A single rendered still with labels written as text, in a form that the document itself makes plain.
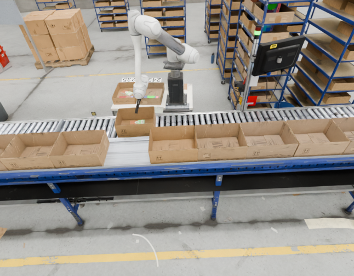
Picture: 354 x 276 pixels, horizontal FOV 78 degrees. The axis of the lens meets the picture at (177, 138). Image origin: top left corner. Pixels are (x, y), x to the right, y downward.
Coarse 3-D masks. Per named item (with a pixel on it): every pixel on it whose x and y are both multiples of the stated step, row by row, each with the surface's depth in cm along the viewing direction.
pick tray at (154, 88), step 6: (150, 84) 293; (156, 84) 293; (162, 84) 292; (150, 90) 293; (156, 90) 292; (162, 90) 276; (162, 96) 278; (144, 102) 268; (150, 102) 268; (156, 102) 267
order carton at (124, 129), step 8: (120, 112) 241; (128, 112) 242; (144, 112) 243; (152, 112) 243; (120, 120) 241; (128, 120) 248; (152, 120) 246; (120, 128) 220; (128, 128) 220; (136, 128) 221; (144, 128) 221; (120, 136) 227; (128, 136) 228; (136, 136) 228
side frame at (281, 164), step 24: (120, 168) 178; (144, 168) 177; (168, 168) 176; (192, 168) 176; (216, 168) 177; (240, 168) 182; (264, 168) 183; (288, 168) 184; (312, 168) 180; (336, 168) 181
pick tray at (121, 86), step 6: (120, 84) 297; (126, 84) 297; (132, 84) 296; (120, 90) 297; (132, 90) 295; (114, 96) 276; (114, 102) 272; (120, 102) 272; (126, 102) 271; (132, 102) 271
